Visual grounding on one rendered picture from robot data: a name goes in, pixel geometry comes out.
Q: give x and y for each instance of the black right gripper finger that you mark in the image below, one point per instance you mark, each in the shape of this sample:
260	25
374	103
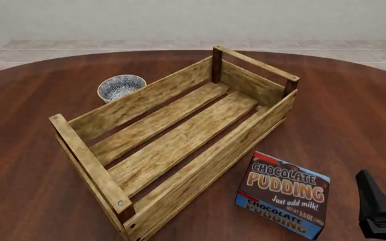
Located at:
374	198

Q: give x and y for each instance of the wooden slat tray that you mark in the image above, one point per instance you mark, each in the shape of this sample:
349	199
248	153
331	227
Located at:
176	140

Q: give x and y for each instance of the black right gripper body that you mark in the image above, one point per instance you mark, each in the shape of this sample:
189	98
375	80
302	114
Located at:
385	228

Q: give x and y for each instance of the blue patterned bowl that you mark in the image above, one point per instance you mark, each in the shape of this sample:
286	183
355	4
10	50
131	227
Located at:
119	88

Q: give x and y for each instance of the chocolate pudding box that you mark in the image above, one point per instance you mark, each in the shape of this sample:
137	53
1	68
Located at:
280	195

